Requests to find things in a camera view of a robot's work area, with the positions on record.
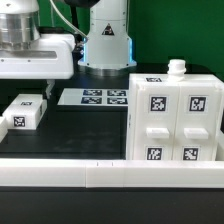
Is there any white cabinet body box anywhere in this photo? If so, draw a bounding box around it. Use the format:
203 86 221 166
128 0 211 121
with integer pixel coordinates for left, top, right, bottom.
125 59 224 162

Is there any white cabinet top block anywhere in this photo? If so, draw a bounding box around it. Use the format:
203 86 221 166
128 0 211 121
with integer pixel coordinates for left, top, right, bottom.
3 94 47 130

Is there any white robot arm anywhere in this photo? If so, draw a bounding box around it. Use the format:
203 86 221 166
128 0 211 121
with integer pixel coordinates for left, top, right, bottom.
0 0 136 84

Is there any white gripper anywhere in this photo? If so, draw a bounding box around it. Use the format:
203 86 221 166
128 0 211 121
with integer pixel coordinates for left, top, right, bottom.
0 34 75 99

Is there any white fence rail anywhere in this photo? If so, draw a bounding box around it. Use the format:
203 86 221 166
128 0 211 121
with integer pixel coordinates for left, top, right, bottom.
0 117 8 143
0 159 224 188

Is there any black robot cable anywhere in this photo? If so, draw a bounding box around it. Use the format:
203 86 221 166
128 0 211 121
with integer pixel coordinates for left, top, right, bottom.
63 0 88 62

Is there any white left fence rail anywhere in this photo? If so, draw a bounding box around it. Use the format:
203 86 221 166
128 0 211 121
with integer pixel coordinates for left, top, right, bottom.
0 117 8 143

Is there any white front fence rail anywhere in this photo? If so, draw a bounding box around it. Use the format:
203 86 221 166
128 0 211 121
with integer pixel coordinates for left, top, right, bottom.
0 159 224 188

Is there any white marker base plate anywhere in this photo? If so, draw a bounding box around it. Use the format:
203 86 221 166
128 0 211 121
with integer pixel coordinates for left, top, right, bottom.
58 88 128 107

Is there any white cabinet door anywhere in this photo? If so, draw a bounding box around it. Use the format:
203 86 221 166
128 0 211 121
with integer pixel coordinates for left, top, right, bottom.
132 83 179 161
173 81 224 161

